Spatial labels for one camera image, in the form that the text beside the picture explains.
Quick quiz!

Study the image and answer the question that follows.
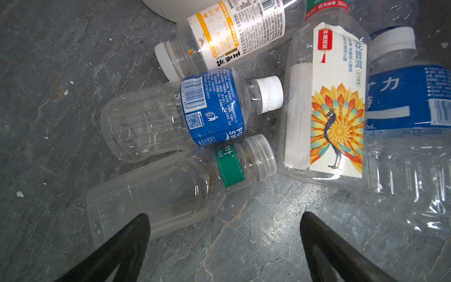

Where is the orange white label bottle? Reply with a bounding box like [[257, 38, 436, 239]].
[[155, 1, 307, 82]]

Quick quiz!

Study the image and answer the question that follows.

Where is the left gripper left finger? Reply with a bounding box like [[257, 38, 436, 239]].
[[57, 213, 151, 282]]

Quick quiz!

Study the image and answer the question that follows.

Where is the green band clear bottle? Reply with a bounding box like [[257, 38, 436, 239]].
[[86, 134, 277, 246]]

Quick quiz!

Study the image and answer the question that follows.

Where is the cream ribbed trash bin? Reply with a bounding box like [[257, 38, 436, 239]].
[[142, 0, 198, 23]]

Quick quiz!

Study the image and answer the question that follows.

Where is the peacock label tea bottle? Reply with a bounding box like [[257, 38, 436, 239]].
[[277, 1, 370, 189]]

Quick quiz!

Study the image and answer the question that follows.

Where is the small blue label bottle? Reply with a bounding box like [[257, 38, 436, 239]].
[[100, 68, 284, 163]]

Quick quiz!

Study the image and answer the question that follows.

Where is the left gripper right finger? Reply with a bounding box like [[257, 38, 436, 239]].
[[300, 211, 395, 282]]

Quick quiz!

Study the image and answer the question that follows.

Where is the blue label water bottle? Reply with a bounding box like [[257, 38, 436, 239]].
[[358, 26, 451, 237]]

